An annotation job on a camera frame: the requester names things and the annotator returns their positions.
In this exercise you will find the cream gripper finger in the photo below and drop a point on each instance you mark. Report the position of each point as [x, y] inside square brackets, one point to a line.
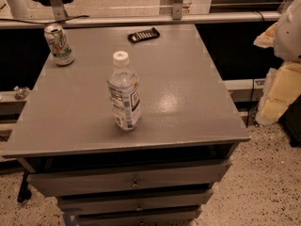
[281, 88]
[266, 38]

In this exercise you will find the clear plastic water bottle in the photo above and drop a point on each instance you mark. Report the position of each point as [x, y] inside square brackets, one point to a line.
[124, 91]

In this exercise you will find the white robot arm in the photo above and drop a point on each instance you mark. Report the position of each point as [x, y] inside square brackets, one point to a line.
[287, 39]

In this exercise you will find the black rxbar chocolate bar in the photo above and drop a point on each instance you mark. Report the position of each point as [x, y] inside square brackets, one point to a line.
[148, 34]

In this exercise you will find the middle grey drawer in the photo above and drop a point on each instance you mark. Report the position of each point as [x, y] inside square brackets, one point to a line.
[140, 200]

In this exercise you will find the grey drawer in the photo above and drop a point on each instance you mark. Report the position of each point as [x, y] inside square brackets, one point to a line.
[140, 200]
[139, 218]
[90, 181]

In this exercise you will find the grey drawer cabinet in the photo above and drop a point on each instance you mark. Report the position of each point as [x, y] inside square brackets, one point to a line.
[128, 134]

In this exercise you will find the bottom grey drawer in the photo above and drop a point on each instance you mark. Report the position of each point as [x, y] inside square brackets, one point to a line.
[139, 218]

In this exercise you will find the green white soda can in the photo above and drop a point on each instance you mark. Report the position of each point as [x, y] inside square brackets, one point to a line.
[57, 41]

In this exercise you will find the top grey drawer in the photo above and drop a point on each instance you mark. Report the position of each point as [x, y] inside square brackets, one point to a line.
[90, 181]

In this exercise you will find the white pipe top left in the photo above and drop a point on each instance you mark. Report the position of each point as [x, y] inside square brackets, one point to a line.
[19, 9]

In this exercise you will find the small crumpled foil object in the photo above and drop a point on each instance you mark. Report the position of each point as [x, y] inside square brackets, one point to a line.
[21, 93]

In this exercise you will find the black cabinet caster leg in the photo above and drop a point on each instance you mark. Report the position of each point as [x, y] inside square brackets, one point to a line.
[24, 192]

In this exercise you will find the grey metal rail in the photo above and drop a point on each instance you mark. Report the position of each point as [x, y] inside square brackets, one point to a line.
[211, 18]

